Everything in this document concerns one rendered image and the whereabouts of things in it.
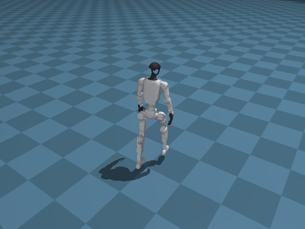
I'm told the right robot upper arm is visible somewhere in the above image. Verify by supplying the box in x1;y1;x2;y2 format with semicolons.
160;81;170;104

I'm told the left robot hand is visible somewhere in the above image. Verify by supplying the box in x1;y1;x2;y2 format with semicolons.
138;105;145;112

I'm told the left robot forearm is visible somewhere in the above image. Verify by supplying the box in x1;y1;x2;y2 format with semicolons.
136;96;143;107

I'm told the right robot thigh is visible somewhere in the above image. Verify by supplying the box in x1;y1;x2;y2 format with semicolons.
155;112;167;134

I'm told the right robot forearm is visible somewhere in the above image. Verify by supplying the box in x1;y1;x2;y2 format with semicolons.
166;98;173;115

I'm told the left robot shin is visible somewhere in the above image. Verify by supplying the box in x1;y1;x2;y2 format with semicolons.
136;136;144;164

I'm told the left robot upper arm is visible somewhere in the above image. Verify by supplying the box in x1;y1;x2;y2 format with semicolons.
137;78;145;97

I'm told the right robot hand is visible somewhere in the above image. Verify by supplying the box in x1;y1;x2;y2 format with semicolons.
168;113;173;125

